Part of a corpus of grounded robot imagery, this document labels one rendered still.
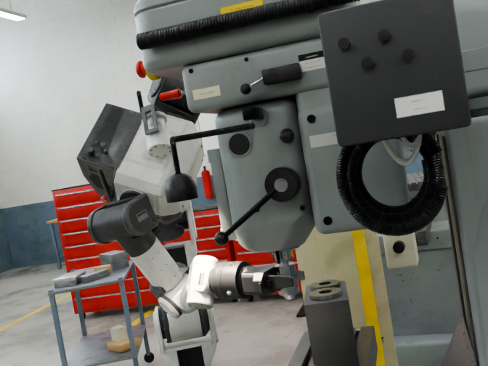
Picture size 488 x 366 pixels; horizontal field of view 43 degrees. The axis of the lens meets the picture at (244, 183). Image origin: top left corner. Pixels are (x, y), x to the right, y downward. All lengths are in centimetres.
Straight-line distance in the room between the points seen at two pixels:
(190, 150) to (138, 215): 25
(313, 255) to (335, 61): 225
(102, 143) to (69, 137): 1026
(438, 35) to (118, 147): 102
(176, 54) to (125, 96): 1018
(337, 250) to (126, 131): 165
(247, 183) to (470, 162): 44
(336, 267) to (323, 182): 194
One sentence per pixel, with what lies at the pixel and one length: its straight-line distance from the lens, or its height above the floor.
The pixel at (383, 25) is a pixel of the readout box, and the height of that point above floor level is 169.
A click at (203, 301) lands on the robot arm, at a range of 148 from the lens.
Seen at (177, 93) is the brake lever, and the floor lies 170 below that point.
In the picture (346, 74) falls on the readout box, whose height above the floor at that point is 162.
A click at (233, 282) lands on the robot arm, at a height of 124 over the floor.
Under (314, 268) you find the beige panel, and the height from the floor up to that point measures 89.
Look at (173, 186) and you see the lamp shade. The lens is 137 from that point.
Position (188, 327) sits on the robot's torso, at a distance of 206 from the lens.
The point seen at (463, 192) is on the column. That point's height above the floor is 139.
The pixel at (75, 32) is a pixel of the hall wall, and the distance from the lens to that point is 1203.
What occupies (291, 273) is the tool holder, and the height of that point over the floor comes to 125.
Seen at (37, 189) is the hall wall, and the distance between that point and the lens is 1245.
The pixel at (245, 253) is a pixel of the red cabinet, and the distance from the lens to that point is 618.
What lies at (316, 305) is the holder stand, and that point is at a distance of 168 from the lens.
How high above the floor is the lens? 154
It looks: 3 degrees down
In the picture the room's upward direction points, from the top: 10 degrees counter-clockwise
